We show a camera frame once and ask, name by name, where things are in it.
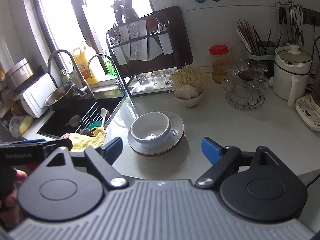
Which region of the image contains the white drip tray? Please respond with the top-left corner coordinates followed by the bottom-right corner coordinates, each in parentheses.
top-left (131, 82), bottom-right (172, 95)

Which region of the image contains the white leaf plate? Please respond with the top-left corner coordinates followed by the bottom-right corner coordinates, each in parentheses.
top-left (128, 111), bottom-right (184, 138)

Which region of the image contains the wire rack with glasses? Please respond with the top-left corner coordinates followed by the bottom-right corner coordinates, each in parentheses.
top-left (221, 59), bottom-right (269, 110)

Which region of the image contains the white rice spoon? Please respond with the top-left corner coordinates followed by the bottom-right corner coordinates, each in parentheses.
top-left (100, 108), bottom-right (108, 128)

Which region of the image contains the red lid jar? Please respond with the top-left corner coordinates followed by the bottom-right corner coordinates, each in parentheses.
top-left (209, 44), bottom-right (230, 83)

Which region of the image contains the chopstick holder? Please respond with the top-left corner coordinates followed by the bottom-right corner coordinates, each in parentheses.
top-left (236, 20), bottom-right (276, 77)

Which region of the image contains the chrome curved faucet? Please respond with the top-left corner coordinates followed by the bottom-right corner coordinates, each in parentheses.
top-left (87, 53), bottom-right (126, 93)

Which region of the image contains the white electric kettle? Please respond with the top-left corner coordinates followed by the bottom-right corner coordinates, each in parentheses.
top-left (272, 44), bottom-right (312, 107)

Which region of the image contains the yellow detergent jug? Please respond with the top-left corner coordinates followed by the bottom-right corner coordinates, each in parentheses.
top-left (72, 40), bottom-right (98, 85)

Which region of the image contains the green dish soap bottle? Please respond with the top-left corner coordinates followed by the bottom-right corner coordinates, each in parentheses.
top-left (104, 57), bottom-right (117, 77)

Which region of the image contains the pink knitted cloth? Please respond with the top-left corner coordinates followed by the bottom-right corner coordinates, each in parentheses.
top-left (60, 133), bottom-right (69, 139)

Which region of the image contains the yellow dish cloth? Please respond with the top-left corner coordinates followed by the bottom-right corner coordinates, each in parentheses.
top-left (68, 126), bottom-right (106, 152)

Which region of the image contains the black sink drying rack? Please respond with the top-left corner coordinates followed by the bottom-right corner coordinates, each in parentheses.
top-left (76, 99), bottom-right (120, 132)

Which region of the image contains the steel mixing bowl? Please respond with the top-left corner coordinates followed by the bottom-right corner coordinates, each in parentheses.
top-left (44, 84), bottom-right (74, 111)

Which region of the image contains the white ceramic bowl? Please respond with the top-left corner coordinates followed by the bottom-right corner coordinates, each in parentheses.
top-left (130, 112), bottom-right (171, 150)

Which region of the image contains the glass cup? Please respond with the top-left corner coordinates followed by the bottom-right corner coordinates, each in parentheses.
top-left (163, 69), bottom-right (173, 86)
top-left (151, 71), bottom-right (164, 89)
top-left (137, 73), bottom-right (149, 87)

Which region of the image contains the teal sunflower mat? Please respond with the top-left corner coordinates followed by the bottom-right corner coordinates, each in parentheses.
top-left (87, 121), bottom-right (102, 129)

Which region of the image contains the white bowl with onion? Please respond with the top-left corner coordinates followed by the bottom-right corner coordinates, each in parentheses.
top-left (174, 92), bottom-right (203, 108)

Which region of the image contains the glass cup left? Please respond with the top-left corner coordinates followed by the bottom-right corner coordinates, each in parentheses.
top-left (137, 73), bottom-right (149, 87)

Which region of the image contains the dry noodles bundle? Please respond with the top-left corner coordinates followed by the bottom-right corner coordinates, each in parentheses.
top-left (169, 66), bottom-right (213, 94)

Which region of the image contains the dark steel wool scrubber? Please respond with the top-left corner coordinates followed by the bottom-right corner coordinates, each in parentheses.
top-left (78, 127), bottom-right (97, 137)

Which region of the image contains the glass cup middle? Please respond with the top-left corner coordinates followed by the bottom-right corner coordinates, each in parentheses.
top-left (151, 71), bottom-right (164, 89)

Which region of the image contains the black dish rack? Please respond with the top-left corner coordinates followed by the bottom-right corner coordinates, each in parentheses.
top-left (105, 6), bottom-right (194, 98)

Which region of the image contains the bear pattern plate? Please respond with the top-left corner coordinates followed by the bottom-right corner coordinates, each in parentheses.
top-left (127, 133), bottom-right (184, 157)

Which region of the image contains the person left hand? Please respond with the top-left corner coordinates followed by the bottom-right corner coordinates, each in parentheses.
top-left (1, 185), bottom-right (20, 229)

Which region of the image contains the dark tall faucet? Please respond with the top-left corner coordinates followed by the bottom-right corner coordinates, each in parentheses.
top-left (47, 49), bottom-right (95, 98)

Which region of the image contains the white blender base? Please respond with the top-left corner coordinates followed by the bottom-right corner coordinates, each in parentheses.
top-left (295, 69), bottom-right (320, 132)

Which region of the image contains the glass cup right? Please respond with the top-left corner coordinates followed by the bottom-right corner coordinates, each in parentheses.
top-left (163, 69), bottom-right (173, 86)

